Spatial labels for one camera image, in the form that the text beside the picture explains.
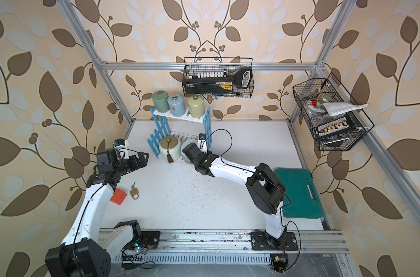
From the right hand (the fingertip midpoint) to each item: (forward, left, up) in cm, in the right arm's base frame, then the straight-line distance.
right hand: (200, 151), depth 90 cm
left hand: (-6, +28, +7) cm, 30 cm away
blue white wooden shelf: (+28, +13, -10) cm, 32 cm away
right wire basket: (+16, -55, +21) cm, 61 cm away
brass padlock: (-16, +35, -12) cm, 40 cm away
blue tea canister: (+11, +9, +22) cm, 26 cm away
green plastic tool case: (-23, -51, -12) cm, 57 cm away
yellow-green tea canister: (+10, 0, +22) cm, 24 cm away
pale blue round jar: (+5, +9, 0) cm, 10 cm away
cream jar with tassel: (+3, +17, -1) cm, 17 cm away
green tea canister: (+15, +17, +23) cm, 32 cm away
